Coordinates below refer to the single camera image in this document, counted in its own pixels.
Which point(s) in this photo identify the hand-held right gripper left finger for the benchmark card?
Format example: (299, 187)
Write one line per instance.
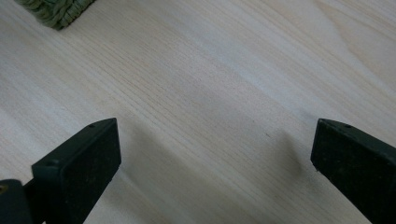
(77, 168)

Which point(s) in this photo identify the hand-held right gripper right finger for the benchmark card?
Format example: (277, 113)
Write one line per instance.
(358, 165)

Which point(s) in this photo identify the green woven mat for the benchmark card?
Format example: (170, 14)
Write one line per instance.
(57, 11)

